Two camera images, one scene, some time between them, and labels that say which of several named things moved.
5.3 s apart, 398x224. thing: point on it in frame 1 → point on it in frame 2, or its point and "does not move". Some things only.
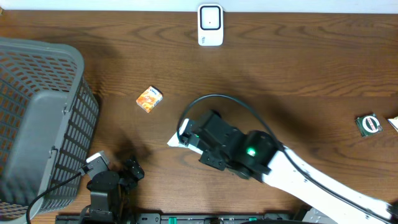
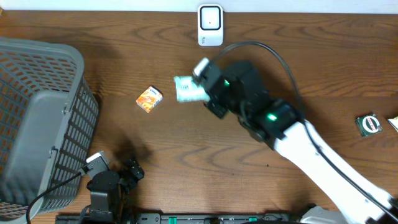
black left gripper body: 129,180 does not move
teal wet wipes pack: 174,142 → 188,90
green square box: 369,124 does not move
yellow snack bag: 393,122 does not move
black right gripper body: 216,159 → 227,102
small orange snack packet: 149,98 does not move
